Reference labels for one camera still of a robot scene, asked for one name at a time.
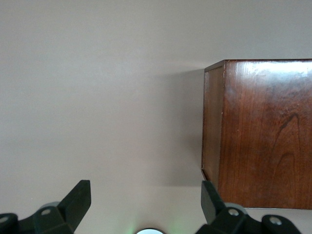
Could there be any dark brown wooden cabinet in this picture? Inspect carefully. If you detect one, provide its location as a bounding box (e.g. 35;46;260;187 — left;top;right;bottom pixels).
201;59;312;210

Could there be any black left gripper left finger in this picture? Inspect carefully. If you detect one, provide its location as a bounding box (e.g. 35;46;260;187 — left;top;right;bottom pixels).
0;179;92;234

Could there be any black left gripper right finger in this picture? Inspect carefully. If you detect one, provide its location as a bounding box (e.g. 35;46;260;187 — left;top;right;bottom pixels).
195;180;299;234

